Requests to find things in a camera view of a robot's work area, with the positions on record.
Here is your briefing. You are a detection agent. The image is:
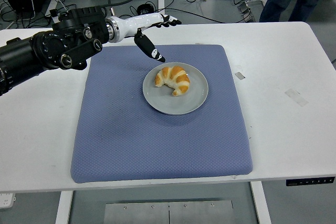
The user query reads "long black floor cable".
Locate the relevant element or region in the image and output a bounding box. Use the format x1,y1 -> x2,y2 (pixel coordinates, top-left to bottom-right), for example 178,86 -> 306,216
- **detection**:
164,8 -> 226,24

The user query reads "white power strip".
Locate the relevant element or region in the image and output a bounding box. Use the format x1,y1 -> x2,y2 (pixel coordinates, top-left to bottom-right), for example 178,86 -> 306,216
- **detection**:
0,193 -> 16,209

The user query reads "white table leg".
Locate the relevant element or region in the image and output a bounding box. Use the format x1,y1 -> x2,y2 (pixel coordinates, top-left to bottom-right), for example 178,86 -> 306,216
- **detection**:
250,182 -> 272,224
55,191 -> 75,224

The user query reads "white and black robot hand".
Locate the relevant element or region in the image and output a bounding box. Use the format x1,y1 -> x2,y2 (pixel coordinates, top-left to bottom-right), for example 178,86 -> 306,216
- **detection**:
115,13 -> 182,63

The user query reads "grey metal plate with screws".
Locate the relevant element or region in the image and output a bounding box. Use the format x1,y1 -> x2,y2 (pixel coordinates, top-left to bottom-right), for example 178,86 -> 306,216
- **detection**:
104,199 -> 234,224

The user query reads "grey round plate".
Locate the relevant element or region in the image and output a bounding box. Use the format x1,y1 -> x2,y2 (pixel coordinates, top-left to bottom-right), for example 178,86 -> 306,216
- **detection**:
142,62 -> 209,116

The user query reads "black table control panel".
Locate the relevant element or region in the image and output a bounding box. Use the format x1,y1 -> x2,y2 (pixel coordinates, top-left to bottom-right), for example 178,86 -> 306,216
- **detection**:
285,176 -> 336,187

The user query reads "golden croissant bread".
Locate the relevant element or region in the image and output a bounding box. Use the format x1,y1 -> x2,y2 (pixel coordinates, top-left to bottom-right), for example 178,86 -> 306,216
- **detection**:
154,66 -> 191,97

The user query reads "large clear tape piece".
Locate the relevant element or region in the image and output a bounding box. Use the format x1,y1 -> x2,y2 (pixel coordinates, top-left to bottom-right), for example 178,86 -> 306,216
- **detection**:
284,88 -> 309,107

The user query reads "coiled black cable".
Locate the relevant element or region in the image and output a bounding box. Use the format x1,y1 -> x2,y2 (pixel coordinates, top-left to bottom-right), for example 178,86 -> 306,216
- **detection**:
136,3 -> 156,16

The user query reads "blue quilted mat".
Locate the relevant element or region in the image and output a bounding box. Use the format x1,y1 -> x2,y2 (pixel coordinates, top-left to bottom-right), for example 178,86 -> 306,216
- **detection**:
70,45 -> 253,185

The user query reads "grey foot pedal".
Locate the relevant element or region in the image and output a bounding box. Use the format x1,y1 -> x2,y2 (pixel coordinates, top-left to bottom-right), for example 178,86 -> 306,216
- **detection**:
237,0 -> 256,23

